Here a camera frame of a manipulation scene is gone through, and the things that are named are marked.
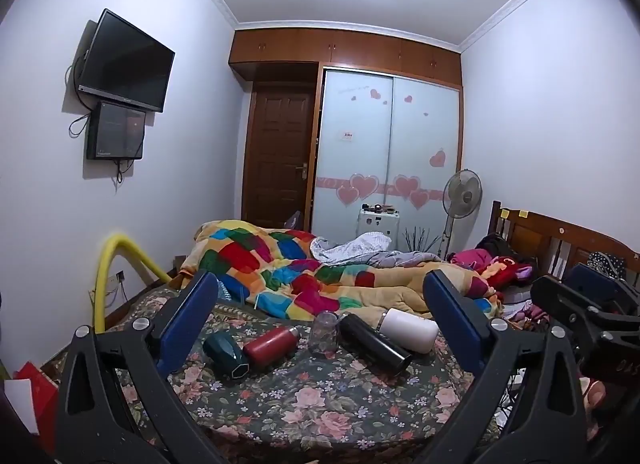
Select black bottle cup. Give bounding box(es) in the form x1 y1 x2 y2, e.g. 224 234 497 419
336 313 413 376

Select wooden headboard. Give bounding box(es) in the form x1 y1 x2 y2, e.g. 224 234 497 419
488 200 640 291

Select frosted sliding wardrobe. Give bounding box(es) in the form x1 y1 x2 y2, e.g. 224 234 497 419
310 64 462 261

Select person's right hand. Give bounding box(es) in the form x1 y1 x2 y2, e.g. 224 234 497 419
579 376 610 445

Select black wall television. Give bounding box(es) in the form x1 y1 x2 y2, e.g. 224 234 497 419
74 8 176 114

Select grey blanket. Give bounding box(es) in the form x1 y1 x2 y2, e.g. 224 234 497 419
310 231 444 268

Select clear glass cup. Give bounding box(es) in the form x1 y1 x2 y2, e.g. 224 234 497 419
307 311 340 357

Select black cable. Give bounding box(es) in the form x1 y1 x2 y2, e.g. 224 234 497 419
68 113 92 138

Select black and white patterned cloth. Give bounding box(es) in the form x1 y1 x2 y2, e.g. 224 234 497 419
586 251 627 274

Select standing fan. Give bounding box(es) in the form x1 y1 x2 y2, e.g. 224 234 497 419
438 169 484 260

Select dark green cup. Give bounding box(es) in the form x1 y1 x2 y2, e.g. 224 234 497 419
202 331 249 369

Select yellow foam pipe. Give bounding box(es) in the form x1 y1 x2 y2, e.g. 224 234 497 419
92 231 174 333

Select white bedside cabinet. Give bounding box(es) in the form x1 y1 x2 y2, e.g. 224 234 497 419
357 208 401 251

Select red bottle cup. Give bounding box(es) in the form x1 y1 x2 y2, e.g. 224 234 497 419
242 325 302 367

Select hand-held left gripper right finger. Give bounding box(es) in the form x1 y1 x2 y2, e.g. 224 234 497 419
422 269 589 464

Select pink and red plush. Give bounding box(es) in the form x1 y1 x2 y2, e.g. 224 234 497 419
449 248 537 291

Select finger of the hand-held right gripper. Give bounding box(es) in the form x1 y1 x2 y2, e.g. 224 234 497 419
567 263 640 306
531 275 617 331

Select white bottle cup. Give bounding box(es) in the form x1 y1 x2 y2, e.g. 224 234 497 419
377 307 440 355

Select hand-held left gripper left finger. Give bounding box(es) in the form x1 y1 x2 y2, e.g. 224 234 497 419
54 270 236 464

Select dark dried twigs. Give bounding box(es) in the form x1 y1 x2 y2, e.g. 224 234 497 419
403 225 442 254

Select wooden overhead cabinet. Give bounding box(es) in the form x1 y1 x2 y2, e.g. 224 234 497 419
228 28 462 88

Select small black wall monitor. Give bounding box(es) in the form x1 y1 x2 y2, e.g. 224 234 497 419
86 101 147 161

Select red paper bag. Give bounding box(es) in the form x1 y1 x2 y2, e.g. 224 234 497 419
12 361 62 456

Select brown wooden door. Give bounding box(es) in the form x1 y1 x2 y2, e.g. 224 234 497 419
241 91 318 231

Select white paper sheet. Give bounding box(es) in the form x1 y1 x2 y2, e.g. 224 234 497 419
4 378 42 436

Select colourful patchwork quilt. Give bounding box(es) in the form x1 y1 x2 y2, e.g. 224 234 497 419
179 219 502 323

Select black bag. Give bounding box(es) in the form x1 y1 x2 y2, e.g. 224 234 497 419
476 233 522 259

